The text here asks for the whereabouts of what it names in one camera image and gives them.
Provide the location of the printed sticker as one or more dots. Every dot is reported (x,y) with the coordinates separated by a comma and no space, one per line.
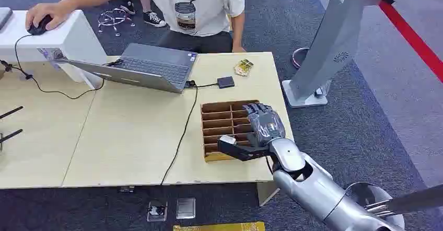
(52,54)

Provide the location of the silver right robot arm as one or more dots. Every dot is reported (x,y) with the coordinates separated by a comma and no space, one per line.
(313,189)

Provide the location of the pale desk leg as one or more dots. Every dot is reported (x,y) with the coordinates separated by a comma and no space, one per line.
(267,193)

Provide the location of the round silver robot shell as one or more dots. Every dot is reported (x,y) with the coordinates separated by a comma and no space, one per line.
(368,193)

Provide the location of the metal floor plate with socket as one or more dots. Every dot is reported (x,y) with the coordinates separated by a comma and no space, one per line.
(157,211)

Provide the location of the white block pedestal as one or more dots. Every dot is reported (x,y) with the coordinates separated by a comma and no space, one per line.
(74,37)

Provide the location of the grey kiosk stand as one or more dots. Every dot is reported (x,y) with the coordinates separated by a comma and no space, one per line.
(332,39)

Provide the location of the black and white sneaker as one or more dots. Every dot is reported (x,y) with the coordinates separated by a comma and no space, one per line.
(128,6)
(154,19)

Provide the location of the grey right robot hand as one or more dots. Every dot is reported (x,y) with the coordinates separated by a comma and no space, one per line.
(266,124)

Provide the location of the person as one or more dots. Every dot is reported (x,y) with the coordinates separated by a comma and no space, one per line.
(204,4)

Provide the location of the grey flat device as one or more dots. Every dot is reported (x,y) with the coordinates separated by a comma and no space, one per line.
(4,16)

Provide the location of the small black square device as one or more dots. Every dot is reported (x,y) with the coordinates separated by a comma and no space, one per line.
(226,82)

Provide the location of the black rod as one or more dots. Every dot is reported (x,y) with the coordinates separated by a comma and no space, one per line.
(12,136)
(12,112)

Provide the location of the red floor tape strip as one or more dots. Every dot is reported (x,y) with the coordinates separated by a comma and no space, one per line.
(412,39)

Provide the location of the grey open laptop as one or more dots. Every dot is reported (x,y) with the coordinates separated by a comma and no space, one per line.
(152,66)

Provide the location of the dark robot bar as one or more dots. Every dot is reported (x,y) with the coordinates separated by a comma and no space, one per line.
(415,200)

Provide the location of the person's right hand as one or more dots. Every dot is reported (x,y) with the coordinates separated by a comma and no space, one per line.
(45,13)

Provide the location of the yellow strip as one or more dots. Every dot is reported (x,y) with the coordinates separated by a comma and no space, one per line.
(221,227)

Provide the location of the wooden card box with slots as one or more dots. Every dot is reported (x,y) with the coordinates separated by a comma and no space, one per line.
(221,122)

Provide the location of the black computer mouse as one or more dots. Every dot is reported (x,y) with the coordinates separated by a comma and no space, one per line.
(38,28)

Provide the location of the plain metal floor plate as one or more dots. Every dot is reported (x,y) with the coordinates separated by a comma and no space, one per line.
(186,208)

